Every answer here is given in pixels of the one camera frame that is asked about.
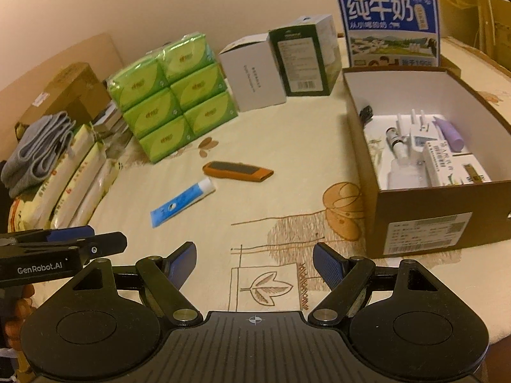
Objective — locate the white green printed box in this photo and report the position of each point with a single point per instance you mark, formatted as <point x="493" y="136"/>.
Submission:
<point x="471" y="173"/>

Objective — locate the white plastic bottle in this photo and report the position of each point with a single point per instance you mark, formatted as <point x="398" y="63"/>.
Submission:
<point x="399" y="175"/>

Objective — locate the brown cardboard box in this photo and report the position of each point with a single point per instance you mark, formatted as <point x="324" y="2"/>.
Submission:
<point x="419" y="215"/>

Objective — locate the white cardboard box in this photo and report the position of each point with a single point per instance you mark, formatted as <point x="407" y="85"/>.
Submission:
<point x="255" y="79"/>

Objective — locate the dark green product box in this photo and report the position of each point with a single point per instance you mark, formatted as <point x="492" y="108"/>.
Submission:
<point x="303" y="60"/>

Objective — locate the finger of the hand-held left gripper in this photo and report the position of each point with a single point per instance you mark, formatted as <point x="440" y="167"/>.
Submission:
<point x="72" y="233"/>
<point x="107" y="244"/>

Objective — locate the brown spray bottle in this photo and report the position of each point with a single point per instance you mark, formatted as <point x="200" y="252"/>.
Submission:
<point x="395" y="139"/>

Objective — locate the stack of books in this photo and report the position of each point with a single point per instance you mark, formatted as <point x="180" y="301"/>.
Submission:
<point x="107" y="119"/>

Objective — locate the person's left hand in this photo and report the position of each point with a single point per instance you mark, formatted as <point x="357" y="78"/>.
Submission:
<point x="16" y="319"/>

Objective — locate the orange utility knife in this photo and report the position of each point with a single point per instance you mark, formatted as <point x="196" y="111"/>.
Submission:
<point x="235" y="171"/>

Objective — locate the open cardboard carton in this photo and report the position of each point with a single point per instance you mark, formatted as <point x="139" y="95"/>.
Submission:
<point x="501" y="20"/>

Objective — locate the purple tube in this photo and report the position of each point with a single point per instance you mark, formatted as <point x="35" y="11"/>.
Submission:
<point x="451" y="135"/>

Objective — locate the white medicine box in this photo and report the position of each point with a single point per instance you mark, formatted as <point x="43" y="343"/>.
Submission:
<point x="443" y="159"/>

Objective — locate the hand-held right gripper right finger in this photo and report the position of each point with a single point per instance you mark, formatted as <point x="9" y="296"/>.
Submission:
<point x="327" y="265"/>

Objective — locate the white wifi repeater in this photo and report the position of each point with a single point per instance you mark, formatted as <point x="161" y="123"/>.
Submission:
<point x="419" y="141"/>

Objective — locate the brown taped carton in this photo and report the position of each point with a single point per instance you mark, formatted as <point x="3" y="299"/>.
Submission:
<point x="68" y="87"/>

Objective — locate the cream printed tablecloth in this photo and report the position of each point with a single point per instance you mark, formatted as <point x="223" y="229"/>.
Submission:
<point x="279" y="191"/>

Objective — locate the grey folded cloth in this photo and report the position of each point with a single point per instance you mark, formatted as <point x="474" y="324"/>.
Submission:
<point x="36" y="155"/>

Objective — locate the stack of rice bags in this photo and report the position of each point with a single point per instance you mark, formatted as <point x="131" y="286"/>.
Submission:
<point x="60" y="191"/>

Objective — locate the blue white tube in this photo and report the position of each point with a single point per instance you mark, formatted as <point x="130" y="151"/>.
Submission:
<point x="179" y="203"/>

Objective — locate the blue milk carton box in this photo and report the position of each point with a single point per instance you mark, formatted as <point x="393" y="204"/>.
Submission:
<point x="387" y="20"/>

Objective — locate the bundle of green tissue packs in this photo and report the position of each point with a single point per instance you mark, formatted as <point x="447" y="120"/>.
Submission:
<point x="159" y="107"/>

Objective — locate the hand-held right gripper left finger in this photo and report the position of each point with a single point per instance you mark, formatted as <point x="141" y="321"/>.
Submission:
<point x="181" y="263"/>

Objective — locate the clear plastic bag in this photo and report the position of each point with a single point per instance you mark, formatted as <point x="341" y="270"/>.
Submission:
<point x="117" y="147"/>

